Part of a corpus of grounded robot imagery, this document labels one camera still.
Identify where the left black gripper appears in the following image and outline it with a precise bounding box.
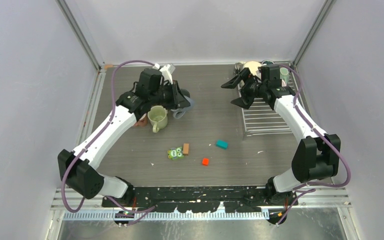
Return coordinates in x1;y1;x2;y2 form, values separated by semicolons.
150;80;190;110

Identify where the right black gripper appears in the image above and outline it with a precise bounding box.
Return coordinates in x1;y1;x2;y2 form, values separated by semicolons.
221;68;267;110

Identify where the blue grey small cup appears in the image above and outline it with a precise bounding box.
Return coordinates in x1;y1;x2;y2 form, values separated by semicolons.
171;96;195;119

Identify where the light green cream mug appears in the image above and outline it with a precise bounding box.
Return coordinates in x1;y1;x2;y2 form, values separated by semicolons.
147;105;168;133

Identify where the terracotta small cup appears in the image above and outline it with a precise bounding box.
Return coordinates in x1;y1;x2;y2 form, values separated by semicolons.
134;114;148;127

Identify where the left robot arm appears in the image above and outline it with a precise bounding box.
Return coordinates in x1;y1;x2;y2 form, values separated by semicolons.
57;64;193;207

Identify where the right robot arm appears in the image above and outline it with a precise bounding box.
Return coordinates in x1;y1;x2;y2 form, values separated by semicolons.
221;64;341;205

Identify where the cream floral mug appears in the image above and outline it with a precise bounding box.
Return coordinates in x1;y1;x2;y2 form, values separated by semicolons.
239;61;262;80

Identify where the dark teal mug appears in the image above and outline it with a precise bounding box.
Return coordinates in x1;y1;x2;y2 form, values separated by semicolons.
261;59;275;66

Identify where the tan wooden block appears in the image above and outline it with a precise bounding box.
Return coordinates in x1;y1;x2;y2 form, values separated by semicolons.
182;143;190;156

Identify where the pale green small mug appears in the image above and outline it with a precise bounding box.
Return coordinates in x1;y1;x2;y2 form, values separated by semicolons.
279;67;290;86

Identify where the green owl toy block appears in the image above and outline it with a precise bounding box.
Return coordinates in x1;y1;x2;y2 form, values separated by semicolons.
167;147;184;160

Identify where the teal block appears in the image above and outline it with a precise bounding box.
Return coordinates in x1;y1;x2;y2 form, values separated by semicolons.
215;140;229;150

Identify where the red cube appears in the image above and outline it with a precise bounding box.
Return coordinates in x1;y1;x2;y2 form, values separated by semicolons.
201;158;210;166

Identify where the black base bar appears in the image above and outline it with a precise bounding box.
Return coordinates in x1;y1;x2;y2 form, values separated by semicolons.
101;186;296;213

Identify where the white wire dish rack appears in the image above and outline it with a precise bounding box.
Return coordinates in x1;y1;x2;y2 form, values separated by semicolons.
233;61;308;138

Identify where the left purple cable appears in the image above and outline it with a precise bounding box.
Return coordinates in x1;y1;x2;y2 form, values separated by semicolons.
61;60;158;227

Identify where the purple cable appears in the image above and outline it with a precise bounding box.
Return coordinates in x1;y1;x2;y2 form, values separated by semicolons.
276;64;352;226
61;60;158;227

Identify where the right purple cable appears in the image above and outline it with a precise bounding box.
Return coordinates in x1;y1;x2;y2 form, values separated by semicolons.
276;64;352;226

